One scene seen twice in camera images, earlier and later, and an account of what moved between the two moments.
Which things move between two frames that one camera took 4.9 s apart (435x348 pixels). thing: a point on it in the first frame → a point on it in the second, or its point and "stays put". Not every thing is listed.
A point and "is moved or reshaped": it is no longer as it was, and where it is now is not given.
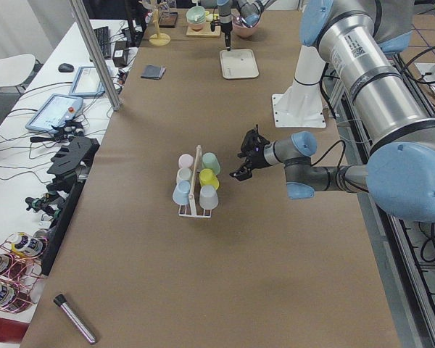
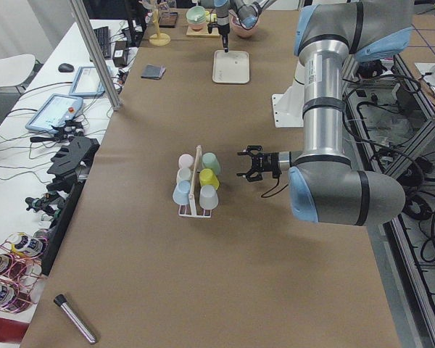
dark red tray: x=168 y=19 stays put
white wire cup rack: x=191 y=197 stays put
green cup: x=209 y=161 stays put
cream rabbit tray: x=238 y=64 is moved or reshaped
